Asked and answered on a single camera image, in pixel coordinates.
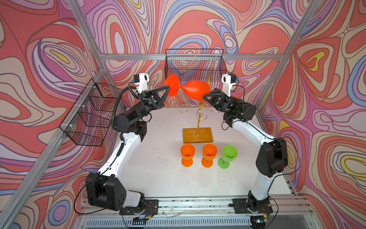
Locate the black wire basket back wall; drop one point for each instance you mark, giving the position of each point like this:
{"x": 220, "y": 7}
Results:
{"x": 195, "y": 64}

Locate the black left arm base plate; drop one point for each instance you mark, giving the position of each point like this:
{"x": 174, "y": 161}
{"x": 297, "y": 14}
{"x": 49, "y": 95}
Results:
{"x": 148, "y": 208}

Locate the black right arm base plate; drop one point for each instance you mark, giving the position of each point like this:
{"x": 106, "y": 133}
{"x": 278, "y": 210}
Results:
{"x": 251, "y": 206}

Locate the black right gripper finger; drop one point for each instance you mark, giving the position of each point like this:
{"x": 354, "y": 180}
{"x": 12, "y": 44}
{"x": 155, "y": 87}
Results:
{"x": 216, "y": 95}
{"x": 215, "y": 104}

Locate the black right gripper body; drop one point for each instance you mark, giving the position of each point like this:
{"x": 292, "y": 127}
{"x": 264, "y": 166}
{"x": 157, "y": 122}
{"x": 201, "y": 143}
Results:
{"x": 228, "y": 104}

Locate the orange front wine glass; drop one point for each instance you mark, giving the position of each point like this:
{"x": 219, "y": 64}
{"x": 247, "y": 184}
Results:
{"x": 187, "y": 153}

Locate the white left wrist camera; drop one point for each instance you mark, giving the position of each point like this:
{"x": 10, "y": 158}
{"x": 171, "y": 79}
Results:
{"x": 141, "y": 81}

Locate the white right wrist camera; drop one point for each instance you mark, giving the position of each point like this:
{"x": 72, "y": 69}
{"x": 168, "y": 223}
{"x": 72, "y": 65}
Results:
{"x": 228, "y": 80}

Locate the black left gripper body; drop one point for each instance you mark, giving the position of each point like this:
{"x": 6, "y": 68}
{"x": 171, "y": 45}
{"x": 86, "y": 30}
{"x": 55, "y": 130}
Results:
{"x": 146, "y": 104}

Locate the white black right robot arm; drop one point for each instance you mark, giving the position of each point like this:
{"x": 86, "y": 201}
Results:
{"x": 272, "y": 152}

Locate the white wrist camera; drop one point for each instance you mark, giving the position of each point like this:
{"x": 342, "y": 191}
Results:
{"x": 141, "y": 81}
{"x": 228, "y": 80}

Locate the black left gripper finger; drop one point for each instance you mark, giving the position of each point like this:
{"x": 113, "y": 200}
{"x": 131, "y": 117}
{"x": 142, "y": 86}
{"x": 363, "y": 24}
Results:
{"x": 159, "y": 100}
{"x": 161, "y": 91}

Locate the orange wine glass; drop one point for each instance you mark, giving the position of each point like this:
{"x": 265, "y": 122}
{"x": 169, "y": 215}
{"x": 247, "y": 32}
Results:
{"x": 209, "y": 154}
{"x": 187, "y": 153}

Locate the gold wire rack wooden base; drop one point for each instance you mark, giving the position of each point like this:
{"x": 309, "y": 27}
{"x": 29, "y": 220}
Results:
{"x": 198, "y": 134}

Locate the green wine glass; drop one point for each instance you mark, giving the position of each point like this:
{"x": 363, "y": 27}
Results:
{"x": 229, "y": 153}

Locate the red wine glass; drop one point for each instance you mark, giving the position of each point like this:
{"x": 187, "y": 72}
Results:
{"x": 194, "y": 89}

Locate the aluminium front rail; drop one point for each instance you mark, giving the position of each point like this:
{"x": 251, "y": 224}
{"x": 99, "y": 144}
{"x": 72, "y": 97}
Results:
{"x": 283, "y": 212}

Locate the black wire basket wall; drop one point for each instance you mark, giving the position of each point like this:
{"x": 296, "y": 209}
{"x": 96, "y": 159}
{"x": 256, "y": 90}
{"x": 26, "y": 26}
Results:
{"x": 195, "y": 64}
{"x": 90, "y": 118}

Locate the black wire basket left wall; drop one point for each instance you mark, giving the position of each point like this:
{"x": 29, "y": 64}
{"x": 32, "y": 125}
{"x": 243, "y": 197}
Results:
{"x": 90, "y": 118}

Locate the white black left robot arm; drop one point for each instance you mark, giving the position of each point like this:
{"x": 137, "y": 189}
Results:
{"x": 104, "y": 188}

